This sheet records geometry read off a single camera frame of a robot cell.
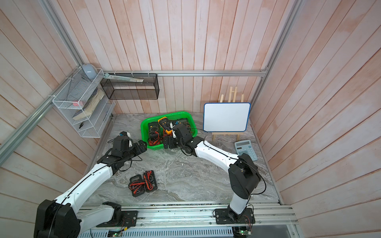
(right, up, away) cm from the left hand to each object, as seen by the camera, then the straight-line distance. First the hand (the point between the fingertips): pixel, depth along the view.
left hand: (141, 148), depth 85 cm
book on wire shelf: (-26, +24, -5) cm, 36 cm away
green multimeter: (+5, +8, +10) cm, 14 cm away
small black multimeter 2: (+6, -19, -3) cm, 20 cm away
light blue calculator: (+67, -1, +13) cm, 68 cm away
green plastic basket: (+16, +19, +21) cm, 32 cm away
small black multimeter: (-1, -20, -5) cm, 21 cm away
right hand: (+16, +5, 0) cm, 17 cm away
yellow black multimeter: (+13, +14, +13) cm, 23 cm away
